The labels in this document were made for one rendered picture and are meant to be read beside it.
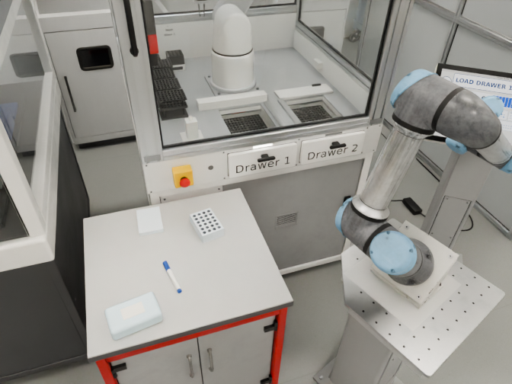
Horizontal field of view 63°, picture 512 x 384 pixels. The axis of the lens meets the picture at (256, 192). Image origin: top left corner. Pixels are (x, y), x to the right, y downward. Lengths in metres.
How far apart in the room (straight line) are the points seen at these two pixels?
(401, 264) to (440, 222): 1.05
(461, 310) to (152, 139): 1.17
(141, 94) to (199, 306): 0.71
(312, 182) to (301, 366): 0.86
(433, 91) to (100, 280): 1.13
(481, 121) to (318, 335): 1.43
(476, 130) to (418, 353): 0.65
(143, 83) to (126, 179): 1.73
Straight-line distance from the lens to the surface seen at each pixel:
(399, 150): 1.15
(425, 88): 1.10
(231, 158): 1.62
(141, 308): 1.31
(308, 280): 2.38
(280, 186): 1.84
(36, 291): 1.75
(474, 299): 1.54
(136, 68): 1.40
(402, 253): 1.21
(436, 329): 1.42
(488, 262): 2.83
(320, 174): 1.90
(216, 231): 1.49
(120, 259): 1.51
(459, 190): 2.11
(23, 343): 2.00
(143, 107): 1.46
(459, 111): 1.06
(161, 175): 1.62
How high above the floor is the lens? 1.87
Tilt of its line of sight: 40 degrees down
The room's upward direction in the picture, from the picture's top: 2 degrees clockwise
